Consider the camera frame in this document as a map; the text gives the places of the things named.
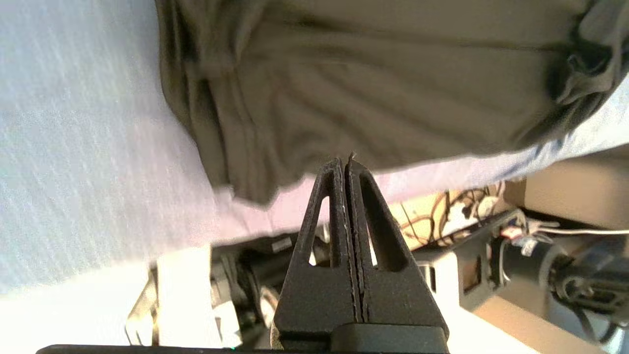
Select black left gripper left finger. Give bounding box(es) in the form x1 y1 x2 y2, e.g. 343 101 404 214
272 157 364 350

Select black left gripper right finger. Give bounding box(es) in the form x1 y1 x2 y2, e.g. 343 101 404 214
345 157 449 345

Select black moon print T-shirt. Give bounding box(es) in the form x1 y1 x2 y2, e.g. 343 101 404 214
155 0 629 207

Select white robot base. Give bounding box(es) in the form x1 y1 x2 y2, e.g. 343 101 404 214
125 234 499 351

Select blue bed sheet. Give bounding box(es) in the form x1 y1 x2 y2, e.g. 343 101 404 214
0 0 629 295

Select tangled black floor cables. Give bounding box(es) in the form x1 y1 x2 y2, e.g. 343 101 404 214
393 184 504 249

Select beige upholstered bed frame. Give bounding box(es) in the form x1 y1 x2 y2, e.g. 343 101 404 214
504 145 629 232

